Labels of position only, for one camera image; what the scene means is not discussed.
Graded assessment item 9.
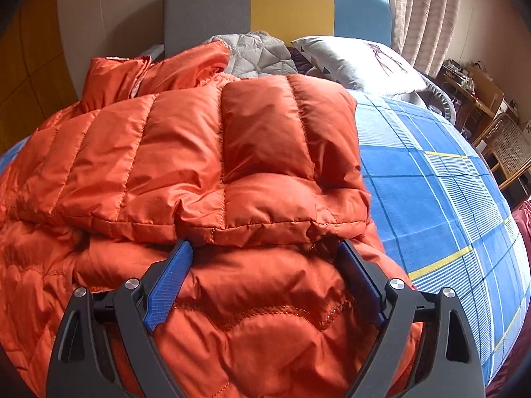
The dark red cloth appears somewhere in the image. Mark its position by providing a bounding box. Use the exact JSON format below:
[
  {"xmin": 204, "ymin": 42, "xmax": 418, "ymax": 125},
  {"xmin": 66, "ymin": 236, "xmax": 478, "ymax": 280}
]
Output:
[{"xmin": 485, "ymin": 198, "xmax": 531, "ymax": 398}]

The beige curtain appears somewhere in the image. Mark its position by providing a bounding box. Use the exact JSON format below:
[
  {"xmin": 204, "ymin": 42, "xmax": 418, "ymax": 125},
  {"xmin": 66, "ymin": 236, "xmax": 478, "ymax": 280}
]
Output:
[{"xmin": 389, "ymin": 0, "xmax": 466, "ymax": 79}]

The dark purple cloth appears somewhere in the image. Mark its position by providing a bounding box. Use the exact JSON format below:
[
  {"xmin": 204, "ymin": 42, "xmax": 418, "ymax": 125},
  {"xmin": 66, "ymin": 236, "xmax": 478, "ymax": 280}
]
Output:
[{"xmin": 287, "ymin": 47, "xmax": 329, "ymax": 78}]

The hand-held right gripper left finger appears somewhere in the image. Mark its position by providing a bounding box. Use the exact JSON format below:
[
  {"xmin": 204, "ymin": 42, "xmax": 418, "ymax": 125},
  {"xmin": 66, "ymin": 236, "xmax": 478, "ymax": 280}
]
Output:
[{"xmin": 45, "ymin": 238, "xmax": 195, "ymax": 398}]

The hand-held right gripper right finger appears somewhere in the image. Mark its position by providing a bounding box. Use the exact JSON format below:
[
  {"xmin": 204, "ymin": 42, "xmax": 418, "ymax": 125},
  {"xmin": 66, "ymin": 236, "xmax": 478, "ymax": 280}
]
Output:
[{"xmin": 334, "ymin": 238, "xmax": 486, "ymax": 398}]

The wooden cane chair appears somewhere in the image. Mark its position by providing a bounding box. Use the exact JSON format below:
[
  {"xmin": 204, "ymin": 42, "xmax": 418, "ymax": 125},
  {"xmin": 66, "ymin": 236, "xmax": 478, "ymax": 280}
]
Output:
[{"xmin": 472, "ymin": 112, "xmax": 531, "ymax": 193}]

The white printed pillow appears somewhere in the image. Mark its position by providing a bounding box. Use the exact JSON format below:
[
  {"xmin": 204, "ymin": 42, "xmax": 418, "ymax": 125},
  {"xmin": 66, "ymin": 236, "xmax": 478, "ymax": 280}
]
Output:
[{"xmin": 291, "ymin": 35, "xmax": 429, "ymax": 99}]

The cluttered wooden desk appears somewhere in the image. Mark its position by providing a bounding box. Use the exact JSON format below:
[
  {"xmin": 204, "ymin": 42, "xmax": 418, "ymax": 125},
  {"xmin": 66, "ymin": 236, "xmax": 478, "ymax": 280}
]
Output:
[{"xmin": 439, "ymin": 63, "xmax": 520, "ymax": 134}]

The grey yellow blue headboard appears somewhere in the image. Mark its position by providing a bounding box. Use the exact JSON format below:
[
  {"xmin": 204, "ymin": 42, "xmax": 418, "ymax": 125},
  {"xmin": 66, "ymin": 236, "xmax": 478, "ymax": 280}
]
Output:
[{"xmin": 163, "ymin": 0, "xmax": 393, "ymax": 58}]

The grey quilted garment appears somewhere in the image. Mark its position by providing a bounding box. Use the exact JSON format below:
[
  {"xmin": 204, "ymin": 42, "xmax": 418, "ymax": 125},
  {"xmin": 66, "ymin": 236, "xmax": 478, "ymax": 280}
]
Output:
[{"xmin": 203, "ymin": 30, "xmax": 300, "ymax": 80}]

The orange puffer jacket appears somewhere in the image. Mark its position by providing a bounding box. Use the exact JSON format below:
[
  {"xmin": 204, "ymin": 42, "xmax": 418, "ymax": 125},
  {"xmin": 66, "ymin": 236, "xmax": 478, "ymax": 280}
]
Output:
[{"xmin": 0, "ymin": 41, "xmax": 424, "ymax": 398}]

